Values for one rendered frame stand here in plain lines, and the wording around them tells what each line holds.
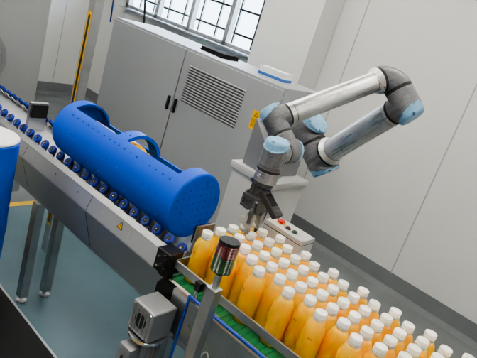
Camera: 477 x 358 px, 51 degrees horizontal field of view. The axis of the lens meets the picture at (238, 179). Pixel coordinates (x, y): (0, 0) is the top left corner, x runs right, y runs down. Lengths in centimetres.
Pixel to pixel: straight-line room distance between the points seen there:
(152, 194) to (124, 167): 20
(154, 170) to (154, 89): 259
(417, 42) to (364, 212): 153
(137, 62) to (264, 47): 122
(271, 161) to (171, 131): 265
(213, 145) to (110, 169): 192
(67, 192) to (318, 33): 297
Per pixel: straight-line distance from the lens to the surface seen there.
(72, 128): 242
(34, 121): 296
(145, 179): 202
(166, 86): 443
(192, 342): 160
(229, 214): 280
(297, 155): 189
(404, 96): 216
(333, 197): 483
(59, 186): 252
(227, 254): 141
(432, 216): 445
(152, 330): 178
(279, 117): 190
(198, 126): 412
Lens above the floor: 186
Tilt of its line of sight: 18 degrees down
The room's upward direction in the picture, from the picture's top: 18 degrees clockwise
